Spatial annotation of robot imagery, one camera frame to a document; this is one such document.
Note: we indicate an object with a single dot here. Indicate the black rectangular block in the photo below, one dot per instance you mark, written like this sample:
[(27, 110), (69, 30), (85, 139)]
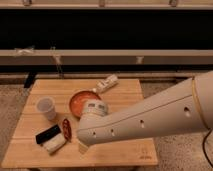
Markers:
[(47, 134)]

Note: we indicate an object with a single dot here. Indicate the white folded cloth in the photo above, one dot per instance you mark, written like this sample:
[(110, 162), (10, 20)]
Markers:
[(54, 143)]

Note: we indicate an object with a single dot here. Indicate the wooden table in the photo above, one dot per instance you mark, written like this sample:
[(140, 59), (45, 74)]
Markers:
[(24, 152)]

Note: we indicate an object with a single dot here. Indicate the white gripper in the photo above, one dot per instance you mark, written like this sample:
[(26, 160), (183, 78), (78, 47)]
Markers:
[(82, 148)]

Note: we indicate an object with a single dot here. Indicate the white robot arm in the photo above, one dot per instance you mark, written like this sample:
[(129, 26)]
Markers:
[(186, 107)]

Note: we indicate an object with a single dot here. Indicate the orange bowl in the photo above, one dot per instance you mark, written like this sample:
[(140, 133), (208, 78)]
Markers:
[(77, 101)]

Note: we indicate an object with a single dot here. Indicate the white rail beam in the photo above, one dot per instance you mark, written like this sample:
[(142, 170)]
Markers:
[(19, 57)]

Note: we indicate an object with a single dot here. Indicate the red chili pepper toy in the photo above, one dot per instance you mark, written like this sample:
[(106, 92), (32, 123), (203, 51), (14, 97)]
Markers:
[(67, 129)]

